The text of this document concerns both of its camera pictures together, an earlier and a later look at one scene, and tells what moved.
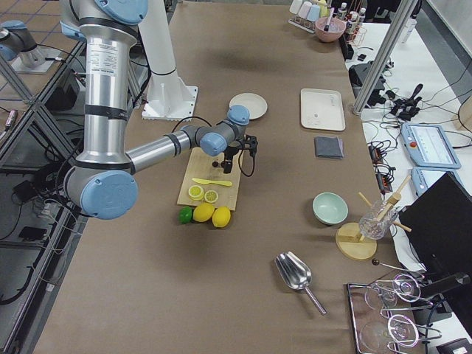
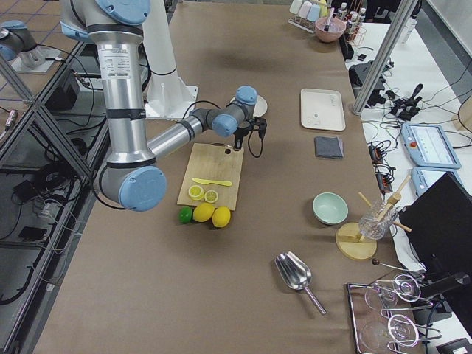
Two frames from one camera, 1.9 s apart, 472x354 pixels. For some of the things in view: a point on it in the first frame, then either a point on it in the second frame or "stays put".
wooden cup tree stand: x=351 y=243 stays put
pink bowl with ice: x=336 y=28 stays put
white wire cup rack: x=307 y=25 stays put
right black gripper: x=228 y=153 -> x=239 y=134
